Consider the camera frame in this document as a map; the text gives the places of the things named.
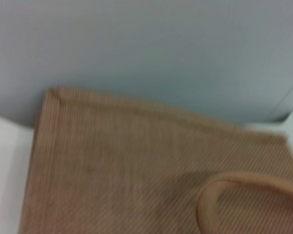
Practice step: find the brown jute handbag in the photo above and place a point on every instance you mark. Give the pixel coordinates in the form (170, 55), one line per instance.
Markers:
(127, 170)

